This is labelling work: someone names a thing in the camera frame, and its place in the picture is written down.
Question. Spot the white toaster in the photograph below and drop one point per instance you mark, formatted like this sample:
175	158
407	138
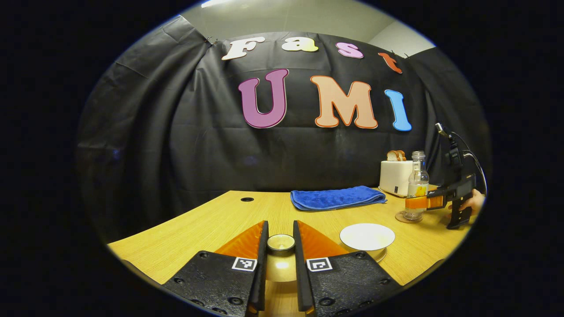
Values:
394	178

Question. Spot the round cork coaster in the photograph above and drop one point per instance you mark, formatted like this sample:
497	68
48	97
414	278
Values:
400	217

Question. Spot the black backdrop cloth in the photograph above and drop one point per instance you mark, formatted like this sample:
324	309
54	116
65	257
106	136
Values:
176	149

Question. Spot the white saucer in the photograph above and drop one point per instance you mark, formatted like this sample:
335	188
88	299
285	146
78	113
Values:
383	255

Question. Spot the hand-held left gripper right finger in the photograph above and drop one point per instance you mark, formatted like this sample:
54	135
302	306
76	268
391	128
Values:
300	277

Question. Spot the white teacup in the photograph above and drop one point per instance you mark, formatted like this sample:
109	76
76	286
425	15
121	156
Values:
366	237

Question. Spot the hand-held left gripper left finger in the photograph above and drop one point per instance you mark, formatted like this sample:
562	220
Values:
261	277

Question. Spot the blue folded towel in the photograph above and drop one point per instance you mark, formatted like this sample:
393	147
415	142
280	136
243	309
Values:
335	198

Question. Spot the clear plastic water bottle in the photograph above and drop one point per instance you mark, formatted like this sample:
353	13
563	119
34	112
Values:
417	182

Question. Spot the bread slice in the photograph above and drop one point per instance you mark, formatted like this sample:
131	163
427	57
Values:
402	155
391	156

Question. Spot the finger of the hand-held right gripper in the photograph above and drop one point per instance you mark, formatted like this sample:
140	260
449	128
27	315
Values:
425	203

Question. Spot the yellow teacup lid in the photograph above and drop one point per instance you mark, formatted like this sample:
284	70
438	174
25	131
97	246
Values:
281	264

